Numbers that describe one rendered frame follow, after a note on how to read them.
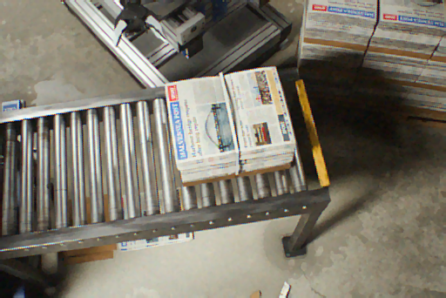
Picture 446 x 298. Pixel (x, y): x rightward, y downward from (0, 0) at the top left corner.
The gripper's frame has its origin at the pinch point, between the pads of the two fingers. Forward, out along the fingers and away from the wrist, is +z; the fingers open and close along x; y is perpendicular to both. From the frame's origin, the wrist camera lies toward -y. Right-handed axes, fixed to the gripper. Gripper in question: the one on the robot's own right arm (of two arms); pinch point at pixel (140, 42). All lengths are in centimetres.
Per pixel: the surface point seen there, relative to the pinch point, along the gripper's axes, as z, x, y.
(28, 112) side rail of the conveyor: -15, 43, 50
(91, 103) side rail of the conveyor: -11, 19, 47
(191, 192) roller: 33, -9, 43
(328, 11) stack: -26, -81, 30
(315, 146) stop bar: 30, -55, 34
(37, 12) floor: -141, 47, 131
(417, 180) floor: 33, -137, 106
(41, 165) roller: 9, 41, 50
